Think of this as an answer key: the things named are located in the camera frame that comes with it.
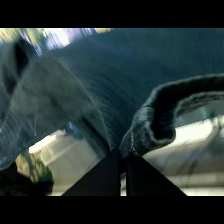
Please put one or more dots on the blue jeans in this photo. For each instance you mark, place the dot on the blue jeans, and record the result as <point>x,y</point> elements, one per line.
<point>100,76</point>

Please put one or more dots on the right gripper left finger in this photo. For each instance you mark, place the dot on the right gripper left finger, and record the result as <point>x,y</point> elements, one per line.
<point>103,180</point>

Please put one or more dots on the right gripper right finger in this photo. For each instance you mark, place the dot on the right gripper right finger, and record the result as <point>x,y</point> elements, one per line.
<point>146,181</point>

